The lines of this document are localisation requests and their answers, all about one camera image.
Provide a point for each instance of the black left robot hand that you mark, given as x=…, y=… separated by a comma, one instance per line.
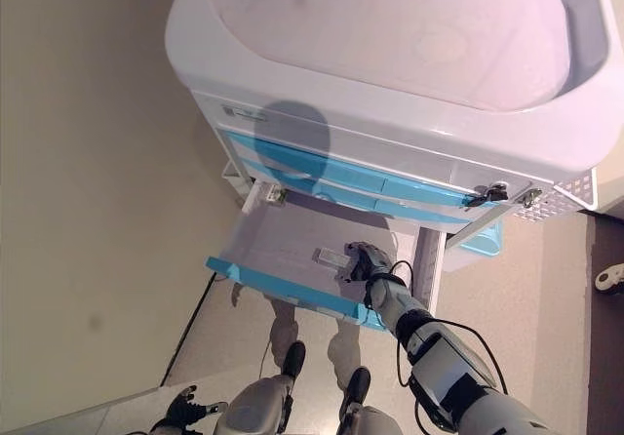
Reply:
x=183, y=410

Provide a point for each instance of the black left robot foot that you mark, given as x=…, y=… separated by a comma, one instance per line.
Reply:
x=294, y=359

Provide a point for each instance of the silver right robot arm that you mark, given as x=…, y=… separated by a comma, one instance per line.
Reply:
x=439, y=357

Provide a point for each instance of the white medical cart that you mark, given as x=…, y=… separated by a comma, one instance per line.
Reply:
x=390, y=128

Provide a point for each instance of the white side bin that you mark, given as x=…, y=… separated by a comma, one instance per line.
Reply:
x=231, y=174

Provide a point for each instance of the black key bunch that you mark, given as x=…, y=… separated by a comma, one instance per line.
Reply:
x=495, y=193

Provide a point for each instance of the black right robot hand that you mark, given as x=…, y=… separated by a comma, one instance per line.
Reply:
x=370, y=262

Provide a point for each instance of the black right robot foot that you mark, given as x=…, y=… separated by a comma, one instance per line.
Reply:
x=358, y=386

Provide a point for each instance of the black robot foot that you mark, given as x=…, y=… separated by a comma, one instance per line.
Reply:
x=358, y=386
x=294, y=359

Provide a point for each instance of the white bin with blue lid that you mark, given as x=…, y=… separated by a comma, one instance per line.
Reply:
x=482, y=240

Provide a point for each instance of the white blue medicine box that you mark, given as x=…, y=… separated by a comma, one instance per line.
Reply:
x=329, y=258

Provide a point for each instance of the small green yellow box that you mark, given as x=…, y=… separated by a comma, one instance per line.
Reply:
x=274, y=196

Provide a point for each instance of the cart label sticker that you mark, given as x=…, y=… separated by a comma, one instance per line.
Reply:
x=244, y=113

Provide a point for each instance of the white perforated basket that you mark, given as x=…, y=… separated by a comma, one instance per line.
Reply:
x=580, y=191

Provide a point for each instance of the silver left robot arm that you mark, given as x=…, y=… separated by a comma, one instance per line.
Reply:
x=163, y=429

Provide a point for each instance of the silver cart latch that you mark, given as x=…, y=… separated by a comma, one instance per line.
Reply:
x=531, y=197

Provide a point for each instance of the silver right robot leg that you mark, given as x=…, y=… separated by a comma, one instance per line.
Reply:
x=370, y=423

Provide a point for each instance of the blue white cart drawer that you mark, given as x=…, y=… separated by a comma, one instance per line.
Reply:
x=414, y=206
x=351, y=176
x=273, y=279

